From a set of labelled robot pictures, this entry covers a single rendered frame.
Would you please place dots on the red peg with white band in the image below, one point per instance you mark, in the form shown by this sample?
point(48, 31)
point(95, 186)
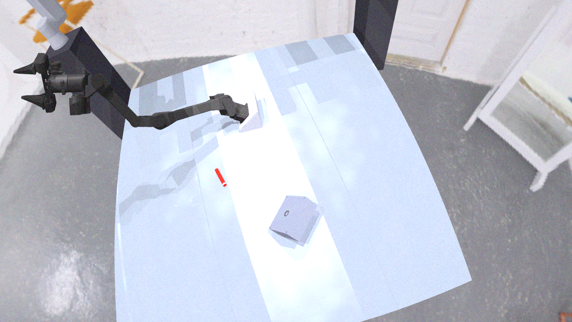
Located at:
point(220, 177)

